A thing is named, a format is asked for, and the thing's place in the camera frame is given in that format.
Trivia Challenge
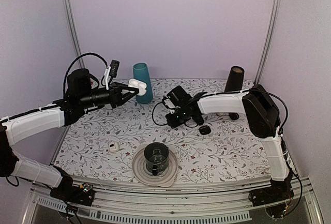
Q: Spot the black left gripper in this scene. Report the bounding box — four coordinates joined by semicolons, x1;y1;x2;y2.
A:
79;82;139;108

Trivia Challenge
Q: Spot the white earbuds charging case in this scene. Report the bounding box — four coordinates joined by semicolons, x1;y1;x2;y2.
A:
128;79;147;96

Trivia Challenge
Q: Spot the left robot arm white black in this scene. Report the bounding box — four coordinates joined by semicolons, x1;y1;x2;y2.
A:
1;69;147;200

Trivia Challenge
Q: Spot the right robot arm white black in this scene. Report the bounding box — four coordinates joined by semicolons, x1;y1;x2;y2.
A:
162;84;290;201

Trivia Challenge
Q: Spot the black earbud case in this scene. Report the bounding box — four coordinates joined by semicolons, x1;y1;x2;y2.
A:
199;125;211;135

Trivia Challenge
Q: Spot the small white earbud case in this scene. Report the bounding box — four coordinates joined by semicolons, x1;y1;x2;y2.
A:
108;141;119;153

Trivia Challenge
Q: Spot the black cylindrical object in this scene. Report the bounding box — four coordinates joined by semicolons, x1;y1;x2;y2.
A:
195;116;204;125
229;113;239;121

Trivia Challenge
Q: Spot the teal plastic cup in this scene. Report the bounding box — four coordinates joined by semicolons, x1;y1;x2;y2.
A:
133;63;153;104

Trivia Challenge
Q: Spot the white floral table mat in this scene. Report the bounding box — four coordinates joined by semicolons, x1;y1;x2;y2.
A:
54;79;270;185

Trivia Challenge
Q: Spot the dark green glass mug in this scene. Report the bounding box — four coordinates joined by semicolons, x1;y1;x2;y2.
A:
144;142;169;176

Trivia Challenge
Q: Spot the dark brown plastic cup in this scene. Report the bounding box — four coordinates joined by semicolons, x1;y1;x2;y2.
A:
224;66;245;93

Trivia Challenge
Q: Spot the beige round plate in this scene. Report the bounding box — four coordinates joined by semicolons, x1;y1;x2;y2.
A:
132;147;179;188

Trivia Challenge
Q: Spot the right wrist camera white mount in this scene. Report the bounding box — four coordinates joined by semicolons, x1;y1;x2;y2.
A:
161;96;178;111

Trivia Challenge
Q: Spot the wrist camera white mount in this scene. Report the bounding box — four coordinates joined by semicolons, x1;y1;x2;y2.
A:
104;60;119;90
161;96;178;111

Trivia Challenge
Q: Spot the black right camera cable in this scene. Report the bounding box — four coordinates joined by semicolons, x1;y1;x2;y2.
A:
152;101;171;126

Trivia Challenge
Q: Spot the black camera cable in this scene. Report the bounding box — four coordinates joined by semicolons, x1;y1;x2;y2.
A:
63;52;109;98
152;101;171;126

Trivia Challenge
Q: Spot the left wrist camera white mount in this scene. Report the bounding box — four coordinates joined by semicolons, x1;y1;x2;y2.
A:
104;60;119;90

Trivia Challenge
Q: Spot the black left camera cable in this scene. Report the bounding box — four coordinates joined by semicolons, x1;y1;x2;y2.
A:
63;52;109;98

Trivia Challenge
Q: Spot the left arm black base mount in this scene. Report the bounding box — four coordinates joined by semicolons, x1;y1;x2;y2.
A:
50;181;95;206

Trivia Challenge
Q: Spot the aluminium front rail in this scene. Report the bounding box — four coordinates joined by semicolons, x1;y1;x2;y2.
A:
22;177;325;223

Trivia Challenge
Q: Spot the left aluminium frame post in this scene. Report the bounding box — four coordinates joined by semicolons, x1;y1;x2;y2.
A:
63;0;82;57

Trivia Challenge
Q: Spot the aluminium frame post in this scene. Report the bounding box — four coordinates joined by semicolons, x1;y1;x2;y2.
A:
63;0;82;57
254;0;281;84

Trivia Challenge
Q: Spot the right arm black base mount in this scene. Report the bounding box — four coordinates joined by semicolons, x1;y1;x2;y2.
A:
248;180;294;206

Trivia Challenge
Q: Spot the right aluminium frame post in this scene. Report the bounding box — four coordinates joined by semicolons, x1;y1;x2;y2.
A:
254;0;281;84

